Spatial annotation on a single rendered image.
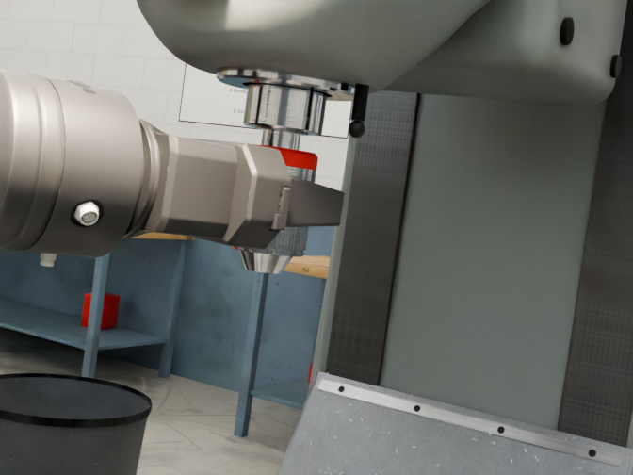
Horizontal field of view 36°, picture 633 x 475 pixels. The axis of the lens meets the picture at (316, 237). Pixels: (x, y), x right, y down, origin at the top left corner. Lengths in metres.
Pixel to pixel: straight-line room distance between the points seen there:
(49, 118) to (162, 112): 5.67
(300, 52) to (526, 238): 0.44
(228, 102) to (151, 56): 0.68
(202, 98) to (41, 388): 3.39
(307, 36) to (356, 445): 0.53
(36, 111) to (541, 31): 0.32
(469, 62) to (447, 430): 0.40
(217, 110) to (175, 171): 5.38
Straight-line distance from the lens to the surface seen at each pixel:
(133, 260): 6.20
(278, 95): 0.56
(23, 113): 0.47
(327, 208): 0.57
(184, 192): 0.50
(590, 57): 0.72
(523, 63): 0.64
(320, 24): 0.50
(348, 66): 0.53
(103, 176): 0.48
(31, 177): 0.47
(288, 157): 0.56
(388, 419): 0.95
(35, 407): 2.86
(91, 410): 2.85
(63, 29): 6.81
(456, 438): 0.92
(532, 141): 0.91
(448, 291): 0.93
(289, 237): 0.56
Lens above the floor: 1.25
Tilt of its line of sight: 3 degrees down
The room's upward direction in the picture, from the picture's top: 8 degrees clockwise
